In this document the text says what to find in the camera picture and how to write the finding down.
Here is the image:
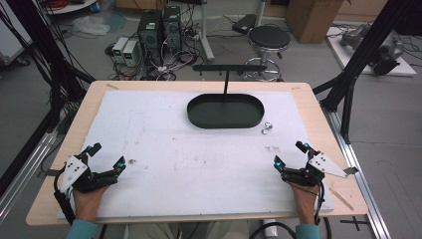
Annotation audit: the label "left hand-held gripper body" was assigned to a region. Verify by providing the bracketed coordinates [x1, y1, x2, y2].
[44, 150, 119, 194]

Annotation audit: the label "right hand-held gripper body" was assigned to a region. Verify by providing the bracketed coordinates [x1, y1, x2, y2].
[281, 150, 360, 188]

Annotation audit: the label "person's right hand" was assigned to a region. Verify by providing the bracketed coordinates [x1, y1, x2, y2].
[290, 181, 320, 226]

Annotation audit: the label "person's left hand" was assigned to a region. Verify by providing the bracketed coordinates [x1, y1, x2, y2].
[72, 184, 110, 223]

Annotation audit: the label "thin wooden stick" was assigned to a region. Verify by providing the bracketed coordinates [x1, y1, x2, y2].
[327, 186, 355, 212]

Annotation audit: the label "black oval tray jewelry stand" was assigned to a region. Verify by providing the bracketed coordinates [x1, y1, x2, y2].
[186, 64, 268, 130]

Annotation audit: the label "white foam mat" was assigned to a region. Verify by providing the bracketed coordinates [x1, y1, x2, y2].
[57, 89, 335, 221]

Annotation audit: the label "person's legs beige pants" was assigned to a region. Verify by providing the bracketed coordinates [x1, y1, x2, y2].
[122, 220, 251, 239]

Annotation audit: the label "white power supply unit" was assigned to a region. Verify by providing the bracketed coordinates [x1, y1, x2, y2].
[121, 40, 139, 68]
[111, 36, 129, 65]

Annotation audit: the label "black round stool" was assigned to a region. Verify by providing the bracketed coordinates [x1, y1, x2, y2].
[243, 25, 293, 83]

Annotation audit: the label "white board with robot parts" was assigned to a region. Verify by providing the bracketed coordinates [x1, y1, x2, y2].
[325, 23, 418, 78]

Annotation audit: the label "clear plastic bag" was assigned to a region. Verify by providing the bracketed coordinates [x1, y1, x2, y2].
[71, 15, 111, 37]

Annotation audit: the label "brown cardboard box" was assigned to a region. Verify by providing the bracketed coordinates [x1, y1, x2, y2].
[285, 0, 344, 45]

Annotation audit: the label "black computer tower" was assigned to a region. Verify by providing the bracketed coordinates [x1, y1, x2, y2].
[136, 9, 164, 68]
[162, 5, 183, 54]

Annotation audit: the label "black flat device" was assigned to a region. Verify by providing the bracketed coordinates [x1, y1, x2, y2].
[231, 13, 258, 36]

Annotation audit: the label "white table leg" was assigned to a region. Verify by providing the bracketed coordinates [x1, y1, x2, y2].
[198, 0, 216, 64]

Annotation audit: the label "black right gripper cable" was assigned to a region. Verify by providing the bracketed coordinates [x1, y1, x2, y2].
[313, 181, 326, 227]

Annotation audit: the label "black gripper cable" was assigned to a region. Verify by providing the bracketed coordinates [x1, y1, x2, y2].
[53, 167, 78, 227]
[313, 181, 326, 227]

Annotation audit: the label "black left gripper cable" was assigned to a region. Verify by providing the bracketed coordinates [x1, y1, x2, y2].
[53, 167, 78, 227]

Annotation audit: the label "aluminium rail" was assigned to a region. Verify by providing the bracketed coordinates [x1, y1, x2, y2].
[322, 108, 393, 239]
[0, 130, 61, 224]

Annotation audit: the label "black hose under table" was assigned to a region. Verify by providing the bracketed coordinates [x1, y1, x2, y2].
[248, 221, 298, 239]

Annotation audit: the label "black metal frame pole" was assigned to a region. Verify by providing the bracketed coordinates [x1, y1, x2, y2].
[0, 0, 98, 197]
[312, 0, 417, 145]

